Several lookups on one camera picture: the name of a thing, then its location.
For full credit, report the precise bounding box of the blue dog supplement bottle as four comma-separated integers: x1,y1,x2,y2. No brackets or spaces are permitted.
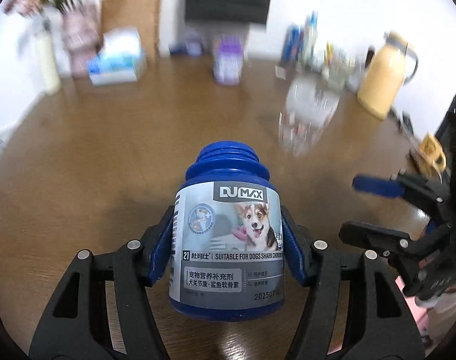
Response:
169,141,285,322

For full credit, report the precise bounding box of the clear plastic jar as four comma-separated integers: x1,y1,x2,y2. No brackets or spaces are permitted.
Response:
278,76,340,156

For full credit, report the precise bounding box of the yellow thermos jug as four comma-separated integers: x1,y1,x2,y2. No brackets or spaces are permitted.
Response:
356,32,419,120

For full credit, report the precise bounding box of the purple white supplement bottle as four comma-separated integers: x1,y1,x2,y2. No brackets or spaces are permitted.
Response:
213,36,244,86

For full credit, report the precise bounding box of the blue jar lid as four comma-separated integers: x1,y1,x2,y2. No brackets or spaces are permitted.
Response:
169,39,204,58

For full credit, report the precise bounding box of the cream thermos bottle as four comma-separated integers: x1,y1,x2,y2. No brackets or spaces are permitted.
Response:
33,19,61,96

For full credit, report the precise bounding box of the blue tissue pack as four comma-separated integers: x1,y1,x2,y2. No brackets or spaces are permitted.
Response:
87,26,147,86

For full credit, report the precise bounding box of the pink textured vase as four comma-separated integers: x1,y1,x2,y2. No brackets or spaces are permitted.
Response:
62,2,100,77

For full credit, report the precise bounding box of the brown paper bag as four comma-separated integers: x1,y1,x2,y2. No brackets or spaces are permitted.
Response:
101,0,161,61

